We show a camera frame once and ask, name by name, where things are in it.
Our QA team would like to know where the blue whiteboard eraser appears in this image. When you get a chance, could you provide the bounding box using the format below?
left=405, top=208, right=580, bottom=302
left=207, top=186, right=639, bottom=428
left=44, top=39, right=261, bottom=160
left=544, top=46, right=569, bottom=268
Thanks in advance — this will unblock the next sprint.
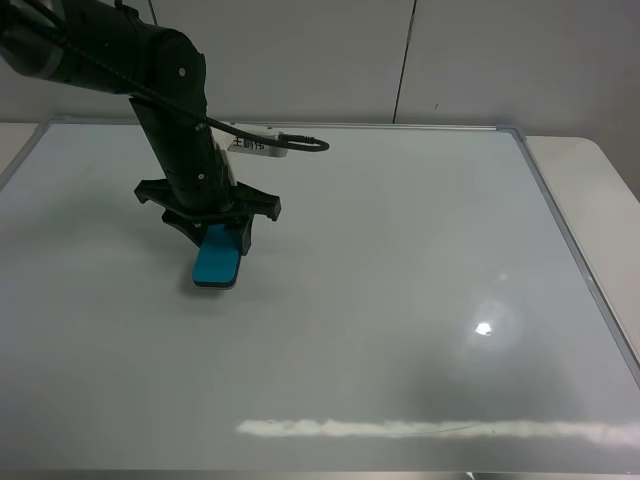
left=192, top=225, right=241, bottom=290

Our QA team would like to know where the white left wrist camera label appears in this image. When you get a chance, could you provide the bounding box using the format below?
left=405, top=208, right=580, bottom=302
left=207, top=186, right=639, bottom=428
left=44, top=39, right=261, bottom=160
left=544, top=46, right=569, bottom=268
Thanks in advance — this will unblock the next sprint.
left=212, top=125, right=288, bottom=158

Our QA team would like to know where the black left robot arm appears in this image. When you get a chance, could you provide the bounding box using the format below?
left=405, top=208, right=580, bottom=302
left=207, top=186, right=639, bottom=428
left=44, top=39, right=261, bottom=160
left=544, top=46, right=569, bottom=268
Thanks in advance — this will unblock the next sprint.
left=1, top=1, right=281, bottom=255

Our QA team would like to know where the black left camera cable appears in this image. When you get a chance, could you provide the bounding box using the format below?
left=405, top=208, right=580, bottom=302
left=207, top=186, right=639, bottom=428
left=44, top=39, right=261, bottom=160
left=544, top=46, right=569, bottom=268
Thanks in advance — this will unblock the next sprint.
left=9, top=0, right=331, bottom=153

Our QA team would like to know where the white whiteboard with aluminium frame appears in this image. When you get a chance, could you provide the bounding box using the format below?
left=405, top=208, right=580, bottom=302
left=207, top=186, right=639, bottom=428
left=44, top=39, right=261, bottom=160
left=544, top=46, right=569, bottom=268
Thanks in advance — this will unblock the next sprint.
left=1, top=123, right=639, bottom=473

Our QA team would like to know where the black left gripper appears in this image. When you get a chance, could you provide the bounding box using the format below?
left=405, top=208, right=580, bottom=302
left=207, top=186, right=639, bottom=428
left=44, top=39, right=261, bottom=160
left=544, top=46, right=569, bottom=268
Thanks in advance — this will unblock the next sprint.
left=134, top=128, right=281, bottom=256

